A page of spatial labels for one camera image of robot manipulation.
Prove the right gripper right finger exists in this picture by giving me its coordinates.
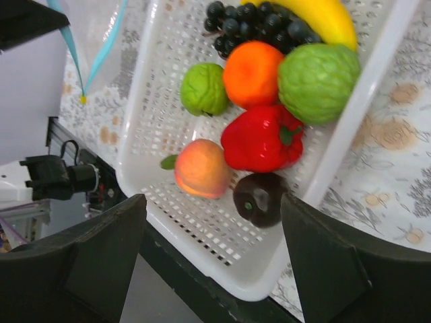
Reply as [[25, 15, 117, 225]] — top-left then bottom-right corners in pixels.
[[281, 192, 430, 322]]

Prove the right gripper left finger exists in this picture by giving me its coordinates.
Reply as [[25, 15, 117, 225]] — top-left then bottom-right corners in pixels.
[[1, 194, 147, 322]]

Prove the red bell pepper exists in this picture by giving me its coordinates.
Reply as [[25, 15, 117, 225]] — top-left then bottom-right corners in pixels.
[[221, 104, 304, 172]]

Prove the peach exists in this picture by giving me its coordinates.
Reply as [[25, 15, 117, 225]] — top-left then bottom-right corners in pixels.
[[160, 139, 231, 199]]

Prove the small green fruit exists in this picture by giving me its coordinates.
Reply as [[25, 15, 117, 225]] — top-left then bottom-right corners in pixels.
[[180, 63, 230, 116]]

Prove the clear zip top bag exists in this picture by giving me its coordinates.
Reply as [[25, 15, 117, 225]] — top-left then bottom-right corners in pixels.
[[48, 1, 150, 106]]

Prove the black grape bunch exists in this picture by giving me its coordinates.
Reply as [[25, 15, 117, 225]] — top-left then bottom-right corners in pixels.
[[202, 1, 323, 59]]

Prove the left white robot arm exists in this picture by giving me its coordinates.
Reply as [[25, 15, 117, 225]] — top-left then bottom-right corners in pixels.
[[1, 1, 99, 211]]

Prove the floral tablecloth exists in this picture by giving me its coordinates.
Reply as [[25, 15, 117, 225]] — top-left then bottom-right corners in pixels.
[[60, 1, 430, 317]]

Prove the dark purple mangosteen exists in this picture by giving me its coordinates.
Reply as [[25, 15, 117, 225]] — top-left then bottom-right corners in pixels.
[[233, 173, 290, 229]]

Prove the white plastic basket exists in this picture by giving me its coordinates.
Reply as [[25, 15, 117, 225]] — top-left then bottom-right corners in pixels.
[[116, 0, 422, 302]]

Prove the large green custard apple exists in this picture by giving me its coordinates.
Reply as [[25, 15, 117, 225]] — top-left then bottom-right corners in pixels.
[[277, 43, 361, 125]]

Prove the orange fruit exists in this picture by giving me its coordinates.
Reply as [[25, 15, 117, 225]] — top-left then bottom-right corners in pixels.
[[223, 40, 284, 110]]

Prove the yellow banana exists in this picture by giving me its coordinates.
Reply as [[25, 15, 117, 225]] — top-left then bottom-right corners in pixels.
[[240, 0, 358, 52]]

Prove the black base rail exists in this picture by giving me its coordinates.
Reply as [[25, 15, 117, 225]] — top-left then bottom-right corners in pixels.
[[47, 117, 297, 322]]

